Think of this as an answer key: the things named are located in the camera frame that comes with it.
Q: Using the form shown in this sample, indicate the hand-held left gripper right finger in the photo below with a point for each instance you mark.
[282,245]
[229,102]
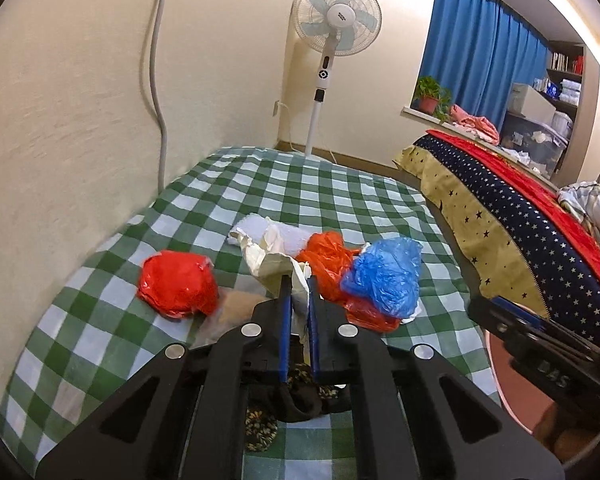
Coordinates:
[314,340]

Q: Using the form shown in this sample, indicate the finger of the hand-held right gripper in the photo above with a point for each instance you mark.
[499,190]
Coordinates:
[520,312]

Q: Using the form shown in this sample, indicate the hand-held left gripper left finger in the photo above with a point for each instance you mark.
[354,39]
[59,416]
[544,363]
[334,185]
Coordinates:
[285,340]

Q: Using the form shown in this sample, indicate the pink plastic bin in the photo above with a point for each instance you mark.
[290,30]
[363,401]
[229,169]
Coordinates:
[515,390]

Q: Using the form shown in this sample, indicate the cream paper bag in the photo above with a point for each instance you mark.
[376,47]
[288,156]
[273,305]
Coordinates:
[275,265]

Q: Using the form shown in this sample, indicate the red plastic bag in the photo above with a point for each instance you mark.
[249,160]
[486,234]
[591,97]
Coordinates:
[180,282]

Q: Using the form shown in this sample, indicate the clear plastic wrapper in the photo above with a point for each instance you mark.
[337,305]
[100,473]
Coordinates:
[230,315]

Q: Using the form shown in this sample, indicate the dark patterned cloth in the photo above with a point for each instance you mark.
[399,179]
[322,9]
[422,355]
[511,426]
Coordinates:
[300,405]

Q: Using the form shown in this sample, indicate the orange plastic bag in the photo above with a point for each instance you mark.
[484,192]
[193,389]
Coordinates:
[325,255]

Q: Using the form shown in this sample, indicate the blue plastic bag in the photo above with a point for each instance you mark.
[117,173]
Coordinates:
[385,275]

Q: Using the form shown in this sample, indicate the navy yellow star quilt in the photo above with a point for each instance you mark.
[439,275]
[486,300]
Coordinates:
[505,210]

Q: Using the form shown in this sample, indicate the white fluffy towel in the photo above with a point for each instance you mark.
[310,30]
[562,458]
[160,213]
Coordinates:
[290,235]

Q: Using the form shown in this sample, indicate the striped pale cloth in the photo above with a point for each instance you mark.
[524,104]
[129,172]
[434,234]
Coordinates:
[592,210]

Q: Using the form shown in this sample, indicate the red blanket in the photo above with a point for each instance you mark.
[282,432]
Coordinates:
[530,185]

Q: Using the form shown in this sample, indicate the green checked bed sheet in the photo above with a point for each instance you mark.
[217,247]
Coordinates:
[305,195]

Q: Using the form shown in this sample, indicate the dark clear storage box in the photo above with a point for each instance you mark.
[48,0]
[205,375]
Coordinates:
[530,145]

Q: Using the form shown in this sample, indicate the pink cloth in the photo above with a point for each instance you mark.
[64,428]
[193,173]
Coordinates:
[472,122]

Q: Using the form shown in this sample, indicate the white cardboard box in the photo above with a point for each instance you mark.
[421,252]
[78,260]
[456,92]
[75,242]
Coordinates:
[530,102]

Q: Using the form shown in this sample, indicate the potted green plant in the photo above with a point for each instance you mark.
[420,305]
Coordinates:
[430,95]

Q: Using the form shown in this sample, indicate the wooden bookshelf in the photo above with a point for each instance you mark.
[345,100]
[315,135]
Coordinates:
[565,67]

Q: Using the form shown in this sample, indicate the blue curtain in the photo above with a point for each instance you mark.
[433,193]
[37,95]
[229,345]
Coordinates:
[475,45]

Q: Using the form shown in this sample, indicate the white standing fan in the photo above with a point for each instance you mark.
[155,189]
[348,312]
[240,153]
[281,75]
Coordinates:
[337,15]

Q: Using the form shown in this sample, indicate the white wall socket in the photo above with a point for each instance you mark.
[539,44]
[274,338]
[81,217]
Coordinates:
[275,109]

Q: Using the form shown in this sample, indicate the grey wall pipe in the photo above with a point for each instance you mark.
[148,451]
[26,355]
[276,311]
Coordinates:
[155,85]

